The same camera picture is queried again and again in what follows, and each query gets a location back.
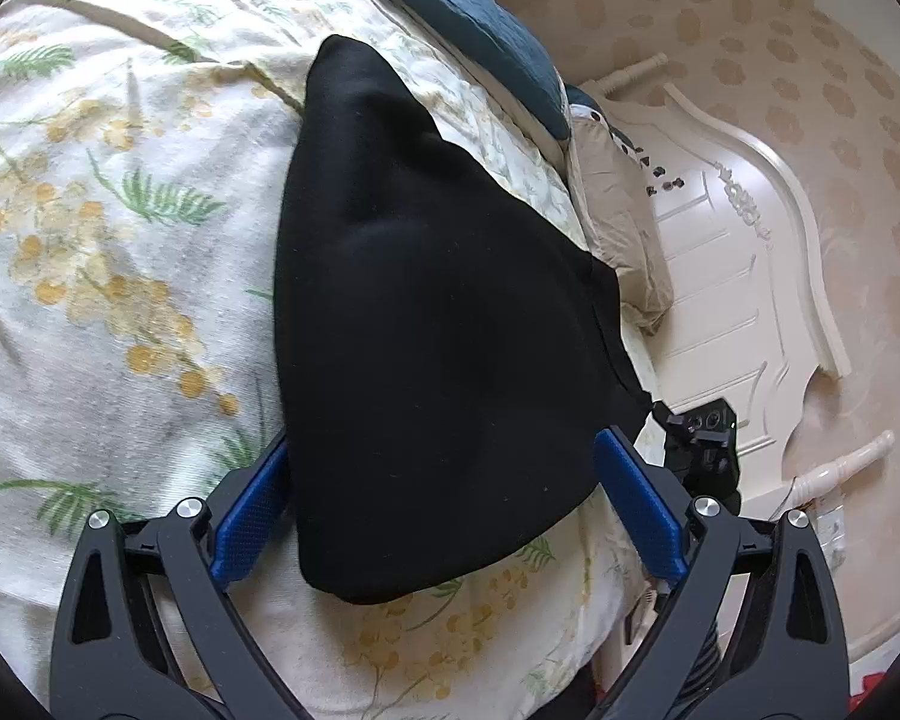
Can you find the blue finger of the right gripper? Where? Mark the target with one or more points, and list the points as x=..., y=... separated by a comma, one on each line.
x=670, y=421

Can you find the beige pillow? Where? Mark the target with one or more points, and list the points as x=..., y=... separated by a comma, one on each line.
x=609, y=189

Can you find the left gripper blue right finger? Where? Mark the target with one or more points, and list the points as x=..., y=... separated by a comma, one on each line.
x=638, y=493

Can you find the white wall socket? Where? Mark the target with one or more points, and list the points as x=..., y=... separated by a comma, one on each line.
x=830, y=528

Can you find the floral white bed sheet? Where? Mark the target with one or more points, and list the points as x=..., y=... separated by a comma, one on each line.
x=143, y=150

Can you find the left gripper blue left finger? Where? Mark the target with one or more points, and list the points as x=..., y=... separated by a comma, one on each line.
x=244, y=507

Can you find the black studded pants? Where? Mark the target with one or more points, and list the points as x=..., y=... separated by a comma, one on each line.
x=446, y=357

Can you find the white carved headboard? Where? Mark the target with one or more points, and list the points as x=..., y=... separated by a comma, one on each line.
x=750, y=320

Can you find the dark teal blanket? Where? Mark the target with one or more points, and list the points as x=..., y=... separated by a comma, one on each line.
x=493, y=38

